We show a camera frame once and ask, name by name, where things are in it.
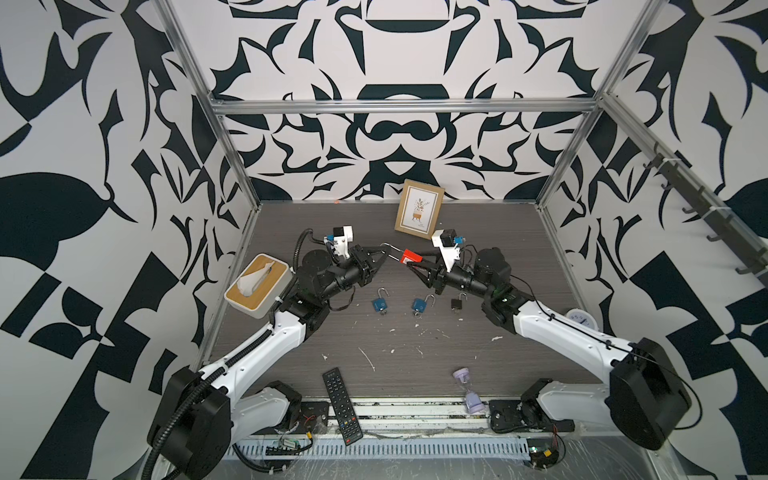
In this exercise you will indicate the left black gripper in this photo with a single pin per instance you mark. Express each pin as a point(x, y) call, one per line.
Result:
point(367, 267)

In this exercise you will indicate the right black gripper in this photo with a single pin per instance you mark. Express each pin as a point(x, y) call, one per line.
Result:
point(438, 273)

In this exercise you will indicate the red padlock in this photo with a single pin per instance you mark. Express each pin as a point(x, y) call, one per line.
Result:
point(401, 256)

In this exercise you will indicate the small black padlock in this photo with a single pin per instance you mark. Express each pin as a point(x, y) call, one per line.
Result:
point(457, 304)

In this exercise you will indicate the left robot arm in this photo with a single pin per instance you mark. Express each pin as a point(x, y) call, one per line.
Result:
point(202, 413)

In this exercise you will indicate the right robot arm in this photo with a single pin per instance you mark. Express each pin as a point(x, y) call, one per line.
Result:
point(639, 391)

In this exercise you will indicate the blue padlock middle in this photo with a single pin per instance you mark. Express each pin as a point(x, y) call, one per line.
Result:
point(420, 305)

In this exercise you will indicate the blue padlock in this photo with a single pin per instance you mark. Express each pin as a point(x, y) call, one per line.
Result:
point(420, 305)
point(380, 304)

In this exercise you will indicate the blue padlock left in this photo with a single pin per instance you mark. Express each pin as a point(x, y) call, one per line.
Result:
point(380, 304)

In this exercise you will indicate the tissue box wooden lid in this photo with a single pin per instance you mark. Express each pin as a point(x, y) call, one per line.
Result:
point(256, 289)

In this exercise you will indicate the purple hourglass timer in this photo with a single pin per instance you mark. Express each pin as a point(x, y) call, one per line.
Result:
point(472, 401)

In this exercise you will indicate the white round clock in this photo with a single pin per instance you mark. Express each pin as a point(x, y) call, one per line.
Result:
point(584, 318)

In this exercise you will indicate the black remote control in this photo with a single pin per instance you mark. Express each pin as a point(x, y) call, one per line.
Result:
point(343, 407)

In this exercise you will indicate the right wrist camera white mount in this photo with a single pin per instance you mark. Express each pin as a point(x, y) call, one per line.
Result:
point(450, 246)

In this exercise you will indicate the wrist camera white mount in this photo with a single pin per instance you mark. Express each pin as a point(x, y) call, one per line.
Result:
point(450, 246)
point(339, 241)

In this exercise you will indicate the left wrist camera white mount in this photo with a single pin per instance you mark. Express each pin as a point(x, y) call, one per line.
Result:
point(339, 241)

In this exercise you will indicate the wooden picture frame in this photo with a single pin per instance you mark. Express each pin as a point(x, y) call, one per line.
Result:
point(418, 209)

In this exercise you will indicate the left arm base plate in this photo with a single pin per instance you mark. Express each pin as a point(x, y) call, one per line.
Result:
point(310, 415)

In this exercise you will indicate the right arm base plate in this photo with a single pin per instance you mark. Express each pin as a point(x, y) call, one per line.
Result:
point(511, 416)

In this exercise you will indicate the white cable duct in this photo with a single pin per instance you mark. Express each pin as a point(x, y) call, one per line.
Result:
point(507, 448)

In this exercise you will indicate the wall hook rack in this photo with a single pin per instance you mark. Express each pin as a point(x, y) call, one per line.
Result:
point(701, 202)

